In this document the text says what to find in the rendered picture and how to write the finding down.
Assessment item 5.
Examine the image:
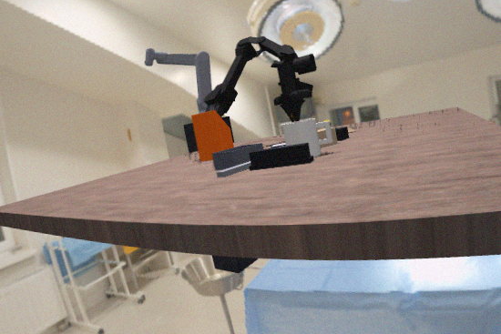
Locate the white mug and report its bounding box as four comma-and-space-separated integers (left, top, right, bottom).
282, 118, 332, 157

